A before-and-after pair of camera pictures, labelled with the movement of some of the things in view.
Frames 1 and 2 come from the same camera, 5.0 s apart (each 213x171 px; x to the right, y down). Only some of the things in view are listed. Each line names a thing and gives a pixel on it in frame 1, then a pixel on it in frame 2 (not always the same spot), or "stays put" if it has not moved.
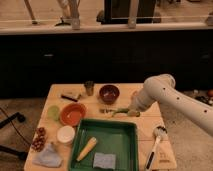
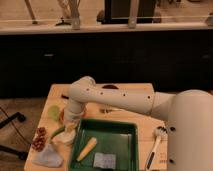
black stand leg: x=21 y=154 stays put
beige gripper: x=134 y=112 → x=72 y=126
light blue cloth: x=49 y=157 stays put
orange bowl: x=72 y=114 stays put
